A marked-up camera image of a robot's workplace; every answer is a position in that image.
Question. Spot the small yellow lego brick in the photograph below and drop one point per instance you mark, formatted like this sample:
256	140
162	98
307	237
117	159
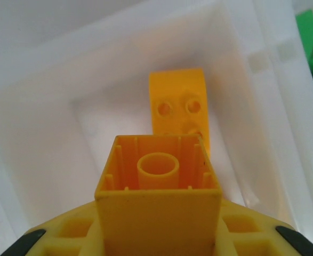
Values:
159	213

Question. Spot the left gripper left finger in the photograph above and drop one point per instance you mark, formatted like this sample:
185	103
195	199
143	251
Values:
65	234

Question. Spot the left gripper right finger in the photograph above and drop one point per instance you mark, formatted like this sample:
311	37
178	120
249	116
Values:
252	234

